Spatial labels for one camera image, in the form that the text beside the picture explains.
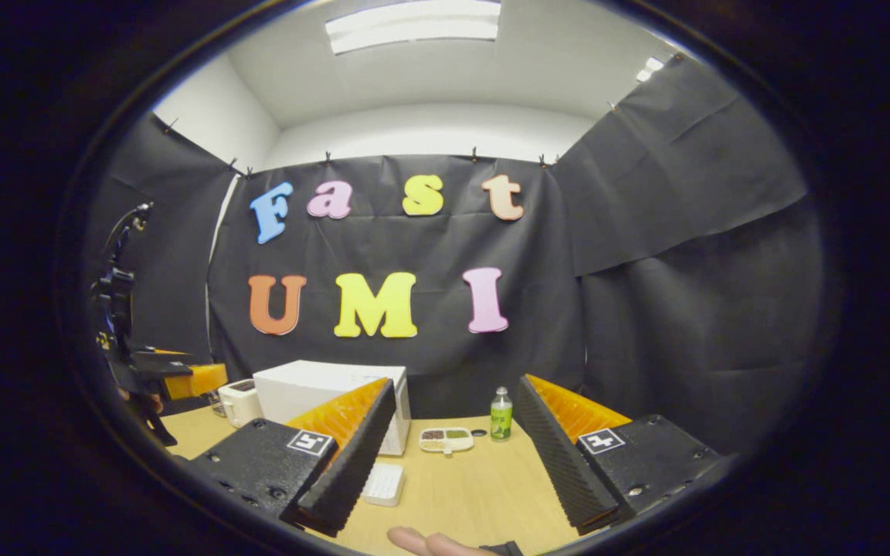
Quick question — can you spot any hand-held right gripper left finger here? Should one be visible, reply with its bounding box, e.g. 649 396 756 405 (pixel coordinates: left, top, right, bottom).
175 376 399 539

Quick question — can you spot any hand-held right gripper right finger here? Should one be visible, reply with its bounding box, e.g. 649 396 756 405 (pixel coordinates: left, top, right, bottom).
517 374 724 535

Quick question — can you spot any white microwave oven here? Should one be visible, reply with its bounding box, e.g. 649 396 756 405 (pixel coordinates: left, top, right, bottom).
253 359 413 456

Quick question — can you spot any small white square tray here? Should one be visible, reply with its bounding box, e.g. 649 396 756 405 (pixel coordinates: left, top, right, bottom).
360 461 407 508

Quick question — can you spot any white toaster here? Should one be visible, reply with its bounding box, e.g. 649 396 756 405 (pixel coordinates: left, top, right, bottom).
218 378 264 429

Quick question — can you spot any green label drink bottle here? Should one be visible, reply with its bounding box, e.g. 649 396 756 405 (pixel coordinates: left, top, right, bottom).
490 386 514 442

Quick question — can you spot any white divided plate with grains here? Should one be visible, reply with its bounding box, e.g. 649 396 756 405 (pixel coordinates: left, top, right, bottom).
419 427 475 455

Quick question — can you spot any black backdrop cloth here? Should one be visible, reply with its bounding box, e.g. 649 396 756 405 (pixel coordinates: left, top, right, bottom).
82 54 828 456

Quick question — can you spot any long ceiling light panel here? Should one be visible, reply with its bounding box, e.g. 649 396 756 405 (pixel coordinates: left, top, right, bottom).
325 0 501 55

